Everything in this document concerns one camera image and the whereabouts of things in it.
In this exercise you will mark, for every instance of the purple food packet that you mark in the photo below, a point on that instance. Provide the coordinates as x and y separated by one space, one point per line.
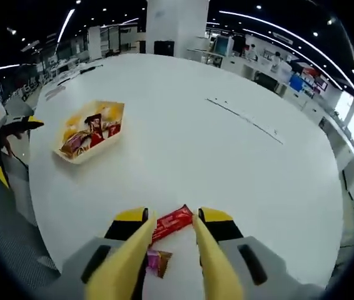
159 264

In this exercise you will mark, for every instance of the red food bar packet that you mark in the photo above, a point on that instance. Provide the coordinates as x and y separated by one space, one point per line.
172 223

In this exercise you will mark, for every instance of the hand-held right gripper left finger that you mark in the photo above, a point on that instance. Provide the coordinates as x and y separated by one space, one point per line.
124 229

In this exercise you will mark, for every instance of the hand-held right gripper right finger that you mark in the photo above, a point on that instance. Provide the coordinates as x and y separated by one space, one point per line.
225 229

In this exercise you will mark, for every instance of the cream food tongs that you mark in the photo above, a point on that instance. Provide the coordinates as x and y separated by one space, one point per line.
117 265

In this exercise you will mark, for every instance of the white framed display machine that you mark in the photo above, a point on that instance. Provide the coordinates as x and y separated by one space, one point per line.
224 46

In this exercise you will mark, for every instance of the grey flat strip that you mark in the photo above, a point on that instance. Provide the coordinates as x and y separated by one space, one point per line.
52 96
56 90

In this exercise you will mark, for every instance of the brown red food packet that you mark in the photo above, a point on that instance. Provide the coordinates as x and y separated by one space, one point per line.
75 143

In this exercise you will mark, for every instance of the grey solid-back chair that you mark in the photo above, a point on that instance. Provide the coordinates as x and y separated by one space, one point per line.
20 106

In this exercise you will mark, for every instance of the pale yellow food packet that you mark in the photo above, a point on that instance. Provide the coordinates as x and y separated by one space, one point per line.
109 112

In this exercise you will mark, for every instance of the cream hexagonal container tray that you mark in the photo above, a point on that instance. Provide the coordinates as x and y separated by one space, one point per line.
114 142

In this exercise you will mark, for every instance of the blue box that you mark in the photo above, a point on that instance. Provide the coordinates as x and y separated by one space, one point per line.
296 82

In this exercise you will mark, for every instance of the black cabinet box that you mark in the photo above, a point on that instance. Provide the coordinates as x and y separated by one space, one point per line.
164 47

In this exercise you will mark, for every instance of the white square pillar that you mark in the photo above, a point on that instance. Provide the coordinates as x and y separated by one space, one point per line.
177 28

